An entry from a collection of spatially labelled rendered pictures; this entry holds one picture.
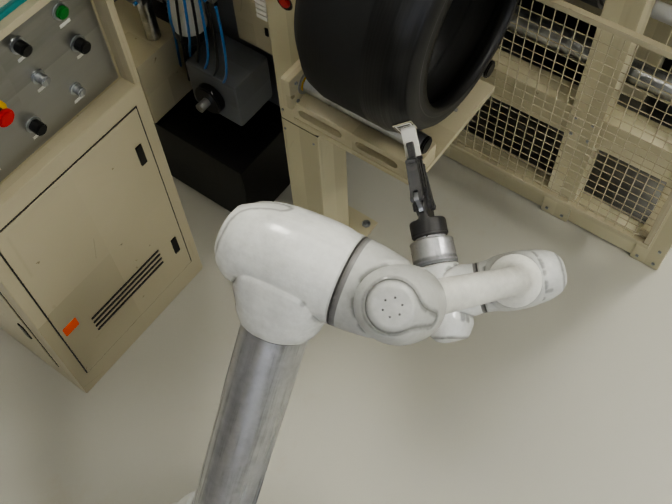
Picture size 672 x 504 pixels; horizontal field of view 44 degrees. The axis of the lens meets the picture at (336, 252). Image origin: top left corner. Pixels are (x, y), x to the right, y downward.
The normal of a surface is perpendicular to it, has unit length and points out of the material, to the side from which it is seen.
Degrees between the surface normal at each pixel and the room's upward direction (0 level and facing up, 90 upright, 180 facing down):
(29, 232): 90
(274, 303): 59
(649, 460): 0
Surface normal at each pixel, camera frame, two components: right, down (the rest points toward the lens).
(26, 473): -0.04, -0.52
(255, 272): -0.42, 0.35
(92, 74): 0.80, 0.49
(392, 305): -0.07, 0.04
